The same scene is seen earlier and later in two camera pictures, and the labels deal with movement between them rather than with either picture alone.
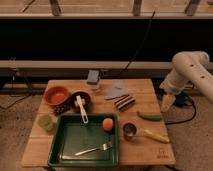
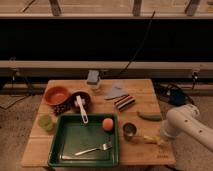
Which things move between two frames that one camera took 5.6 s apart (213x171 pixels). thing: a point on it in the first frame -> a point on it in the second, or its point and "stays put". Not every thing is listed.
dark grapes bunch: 60,109 stays put
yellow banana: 156,137 -> 151,139
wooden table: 143,133 stays put
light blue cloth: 117,90 stays put
